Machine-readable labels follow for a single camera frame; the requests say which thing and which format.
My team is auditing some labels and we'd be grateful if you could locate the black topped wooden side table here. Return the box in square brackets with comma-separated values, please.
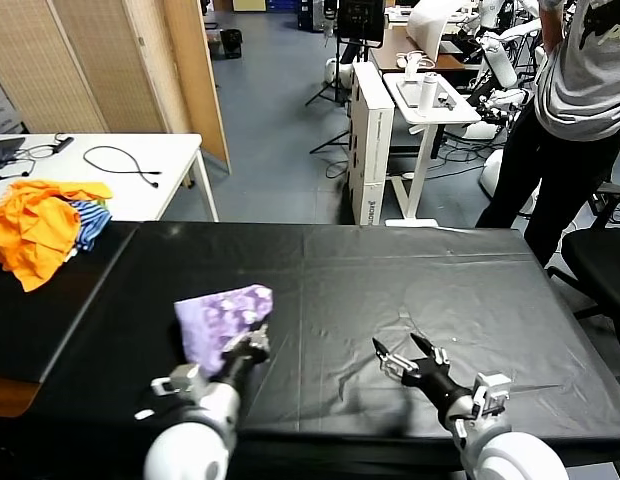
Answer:
[0, 221, 140, 417]

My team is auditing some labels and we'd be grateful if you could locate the orange garment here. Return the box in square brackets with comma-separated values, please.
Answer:
[0, 178, 114, 293]

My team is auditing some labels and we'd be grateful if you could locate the black plastic table cover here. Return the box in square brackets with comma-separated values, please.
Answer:
[37, 221, 620, 466]

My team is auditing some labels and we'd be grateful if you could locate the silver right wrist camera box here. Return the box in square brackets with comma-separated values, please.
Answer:
[470, 372, 512, 419]

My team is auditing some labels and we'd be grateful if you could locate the tall white cardboard box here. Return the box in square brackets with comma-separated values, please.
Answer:
[347, 60, 395, 226]

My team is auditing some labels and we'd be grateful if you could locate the black office chair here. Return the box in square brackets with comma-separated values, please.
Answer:
[545, 180, 620, 386]

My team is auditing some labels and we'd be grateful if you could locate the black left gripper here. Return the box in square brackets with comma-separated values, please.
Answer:
[217, 322, 271, 387]

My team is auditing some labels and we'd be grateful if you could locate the wooden partition screen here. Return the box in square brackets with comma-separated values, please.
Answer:
[0, 0, 233, 175]

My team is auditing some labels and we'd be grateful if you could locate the black trash bin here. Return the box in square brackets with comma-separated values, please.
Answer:
[219, 27, 243, 59]

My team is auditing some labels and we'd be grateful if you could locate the thin black cable with adapter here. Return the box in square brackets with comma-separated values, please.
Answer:
[0, 132, 75, 183]

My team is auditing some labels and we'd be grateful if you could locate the black panel on tripod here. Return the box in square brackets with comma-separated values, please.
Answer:
[304, 0, 387, 156]

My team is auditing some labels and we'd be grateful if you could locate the lavender printed t-shirt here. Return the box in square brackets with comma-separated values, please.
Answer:
[173, 283, 274, 379]

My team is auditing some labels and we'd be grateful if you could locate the white standing desk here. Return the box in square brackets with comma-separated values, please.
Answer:
[382, 71, 483, 229]

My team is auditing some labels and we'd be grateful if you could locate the white humanoid robot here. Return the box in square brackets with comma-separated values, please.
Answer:
[459, 0, 549, 141]

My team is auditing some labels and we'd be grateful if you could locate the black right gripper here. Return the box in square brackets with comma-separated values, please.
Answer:
[371, 332, 477, 427]

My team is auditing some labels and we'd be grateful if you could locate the brown desk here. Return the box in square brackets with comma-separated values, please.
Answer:
[368, 24, 484, 73]

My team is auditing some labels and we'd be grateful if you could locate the person in grey shirt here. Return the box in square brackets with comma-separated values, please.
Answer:
[474, 0, 620, 266]

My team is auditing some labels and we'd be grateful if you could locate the white headset on stand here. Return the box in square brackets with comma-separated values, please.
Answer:
[397, 49, 436, 80]

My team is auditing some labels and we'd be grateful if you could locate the white curved sheet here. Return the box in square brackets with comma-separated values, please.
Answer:
[407, 0, 469, 64]

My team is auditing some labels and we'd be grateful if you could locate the white table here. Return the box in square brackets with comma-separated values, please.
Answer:
[0, 131, 220, 223]

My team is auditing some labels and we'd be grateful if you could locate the blue striped garment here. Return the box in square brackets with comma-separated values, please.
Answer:
[64, 199, 113, 253]

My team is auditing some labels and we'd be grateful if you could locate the black looped cable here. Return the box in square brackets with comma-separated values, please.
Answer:
[83, 144, 163, 189]

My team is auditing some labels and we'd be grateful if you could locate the dark laptop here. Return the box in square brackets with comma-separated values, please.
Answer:
[0, 135, 27, 170]

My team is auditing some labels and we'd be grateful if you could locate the white round device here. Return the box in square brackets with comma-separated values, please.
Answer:
[323, 57, 354, 84]

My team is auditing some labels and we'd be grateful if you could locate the grey tablet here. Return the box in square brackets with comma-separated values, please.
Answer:
[394, 78, 457, 109]

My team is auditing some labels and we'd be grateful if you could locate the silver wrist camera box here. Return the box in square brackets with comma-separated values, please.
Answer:
[150, 363, 201, 396]
[470, 372, 512, 419]

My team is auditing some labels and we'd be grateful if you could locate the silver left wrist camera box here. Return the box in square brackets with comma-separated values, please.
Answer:
[150, 363, 201, 396]

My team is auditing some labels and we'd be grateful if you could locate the white bottle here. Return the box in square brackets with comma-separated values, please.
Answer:
[415, 71, 440, 118]

